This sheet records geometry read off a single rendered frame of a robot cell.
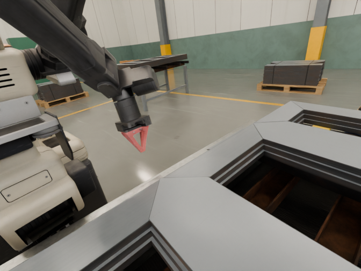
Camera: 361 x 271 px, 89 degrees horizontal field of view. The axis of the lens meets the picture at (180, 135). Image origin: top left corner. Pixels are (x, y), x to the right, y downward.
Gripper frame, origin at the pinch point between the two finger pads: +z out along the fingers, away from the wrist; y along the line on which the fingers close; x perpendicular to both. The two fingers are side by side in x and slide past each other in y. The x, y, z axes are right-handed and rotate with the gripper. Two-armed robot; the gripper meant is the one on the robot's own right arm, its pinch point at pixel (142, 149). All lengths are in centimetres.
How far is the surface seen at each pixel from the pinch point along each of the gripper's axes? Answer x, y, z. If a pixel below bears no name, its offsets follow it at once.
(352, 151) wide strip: -42, -37, 15
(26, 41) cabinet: -49, 861, -304
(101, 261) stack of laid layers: 20.1, -15.5, 10.7
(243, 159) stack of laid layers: -22.9, -16.3, 11.9
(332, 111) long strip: -71, -26, 13
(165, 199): 4.1, -13.8, 9.0
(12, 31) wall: -23, 909, -356
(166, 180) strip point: 0.1, -8.9, 7.8
